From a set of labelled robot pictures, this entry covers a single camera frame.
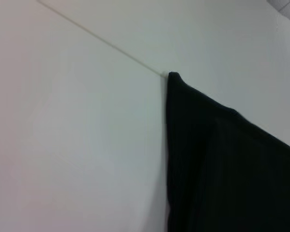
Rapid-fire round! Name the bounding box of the black t-shirt with FREE print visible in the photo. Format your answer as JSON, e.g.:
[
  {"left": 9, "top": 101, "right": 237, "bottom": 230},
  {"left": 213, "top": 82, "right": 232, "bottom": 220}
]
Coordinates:
[{"left": 166, "top": 71, "right": 290, "bottom": 232}]

